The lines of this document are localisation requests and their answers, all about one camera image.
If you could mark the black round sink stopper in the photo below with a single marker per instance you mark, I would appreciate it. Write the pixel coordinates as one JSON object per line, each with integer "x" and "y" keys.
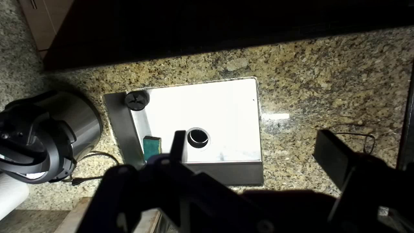
{"x": 136, "y": 100}

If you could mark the black pressure cooker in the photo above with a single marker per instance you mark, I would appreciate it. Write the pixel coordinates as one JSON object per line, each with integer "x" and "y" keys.
{"x": 47, "y": 130}

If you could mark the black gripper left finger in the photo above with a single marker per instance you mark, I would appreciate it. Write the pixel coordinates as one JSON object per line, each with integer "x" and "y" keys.
{"x": 143, "y": 198}

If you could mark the green sponge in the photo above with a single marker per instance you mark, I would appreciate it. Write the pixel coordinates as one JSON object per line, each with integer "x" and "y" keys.
{"x": 152, "y": 146}

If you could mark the brown cardboard box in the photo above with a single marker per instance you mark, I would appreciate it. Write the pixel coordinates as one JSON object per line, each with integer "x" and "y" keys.
{"x": 45, "y": 21}

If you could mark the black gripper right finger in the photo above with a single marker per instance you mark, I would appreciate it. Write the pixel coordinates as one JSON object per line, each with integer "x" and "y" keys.
{"x": 370, "y": 189}

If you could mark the black round cap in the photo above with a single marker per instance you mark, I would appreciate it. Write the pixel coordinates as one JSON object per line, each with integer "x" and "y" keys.
{"x": 198, "y": 137}

